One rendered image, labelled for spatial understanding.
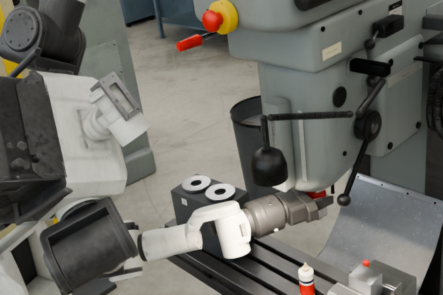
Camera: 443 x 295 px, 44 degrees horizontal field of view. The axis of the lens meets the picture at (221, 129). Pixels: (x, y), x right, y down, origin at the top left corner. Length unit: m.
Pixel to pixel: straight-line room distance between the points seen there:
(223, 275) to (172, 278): 1.52
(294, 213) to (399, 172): 0.48
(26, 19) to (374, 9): 0.68
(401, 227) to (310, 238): 1.64
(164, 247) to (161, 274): 1.91
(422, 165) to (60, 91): 1.01
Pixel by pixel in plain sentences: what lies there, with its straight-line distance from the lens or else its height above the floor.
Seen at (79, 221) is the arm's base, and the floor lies 1.45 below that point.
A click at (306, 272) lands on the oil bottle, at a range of 1.50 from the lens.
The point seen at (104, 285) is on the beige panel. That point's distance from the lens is 3.20.
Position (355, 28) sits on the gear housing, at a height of 1.69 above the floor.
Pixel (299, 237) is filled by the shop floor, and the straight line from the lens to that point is 3.32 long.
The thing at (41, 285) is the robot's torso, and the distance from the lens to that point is 1.51.
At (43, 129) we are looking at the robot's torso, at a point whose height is 1.62.
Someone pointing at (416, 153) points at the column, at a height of 1.22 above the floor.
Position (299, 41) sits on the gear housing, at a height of 1.69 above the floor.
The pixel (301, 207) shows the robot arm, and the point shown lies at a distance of 1.30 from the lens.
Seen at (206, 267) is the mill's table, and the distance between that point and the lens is 1.70.
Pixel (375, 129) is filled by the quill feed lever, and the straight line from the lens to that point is 1.24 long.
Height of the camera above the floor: 2.00
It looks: 25 degrees down
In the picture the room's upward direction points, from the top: 8 degrees counter-clockwise
